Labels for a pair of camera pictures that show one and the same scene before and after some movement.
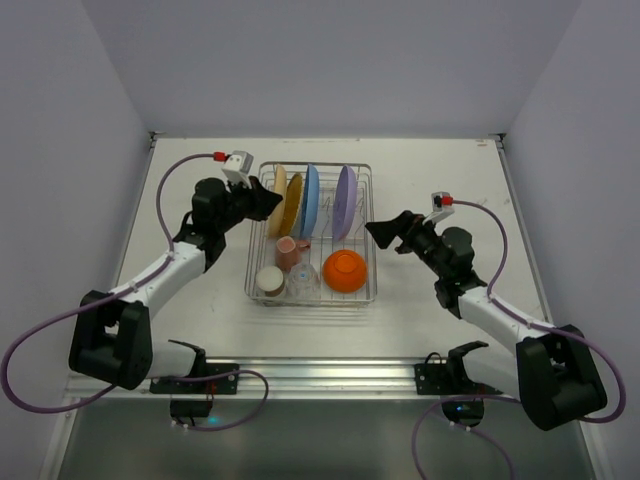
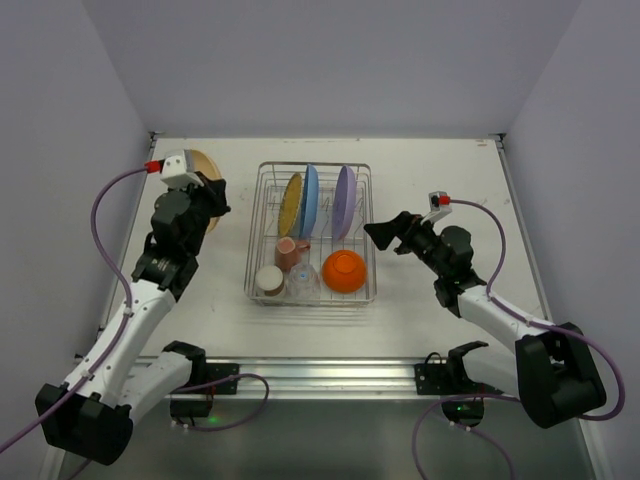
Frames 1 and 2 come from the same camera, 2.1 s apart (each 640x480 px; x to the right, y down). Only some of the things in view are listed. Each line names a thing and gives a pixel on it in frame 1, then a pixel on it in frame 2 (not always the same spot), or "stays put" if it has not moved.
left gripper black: (251, 198) → (213, 195)
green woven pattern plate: (292, 205) stays put
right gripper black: (401, 232) stays put
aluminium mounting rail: (300, 379) stays put
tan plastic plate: (275, 222) → (202, 163)
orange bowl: (344, 270) stays put
